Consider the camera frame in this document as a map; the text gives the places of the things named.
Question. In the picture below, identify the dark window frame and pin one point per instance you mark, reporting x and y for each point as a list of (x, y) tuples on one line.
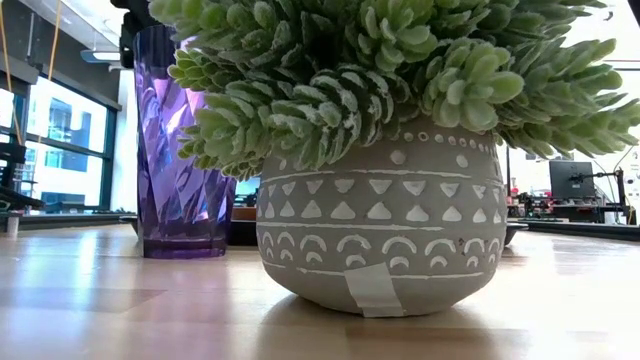
[(107, 165)]

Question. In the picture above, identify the white ceiling light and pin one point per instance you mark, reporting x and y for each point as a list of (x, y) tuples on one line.
[(102, 56)]

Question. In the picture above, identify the black background workstation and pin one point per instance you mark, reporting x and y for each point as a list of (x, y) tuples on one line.
[(247, 192)]

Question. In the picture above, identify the black plastic tray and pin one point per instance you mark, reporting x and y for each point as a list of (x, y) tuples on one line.
[(242, 234)]

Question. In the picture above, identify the green plant in grey pot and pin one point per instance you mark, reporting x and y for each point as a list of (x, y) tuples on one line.
[(380, 210)]

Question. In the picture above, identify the black background equipment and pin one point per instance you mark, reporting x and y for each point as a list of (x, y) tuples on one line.
[(11, 165)]

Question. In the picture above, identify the white tape piece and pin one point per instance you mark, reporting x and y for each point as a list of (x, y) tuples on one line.
[(375, 292)]

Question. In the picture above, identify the black computer monitor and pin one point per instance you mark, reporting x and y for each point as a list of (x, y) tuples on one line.
[(570, 180)]

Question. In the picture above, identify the background desk clutter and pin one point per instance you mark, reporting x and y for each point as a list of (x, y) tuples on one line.
[(535, 205)]

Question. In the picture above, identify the purple faceted plastic cup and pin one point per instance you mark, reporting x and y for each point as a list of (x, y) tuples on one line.
[(175, 210)]

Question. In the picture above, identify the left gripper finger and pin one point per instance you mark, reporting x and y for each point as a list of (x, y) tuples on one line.
[(129, 45)]

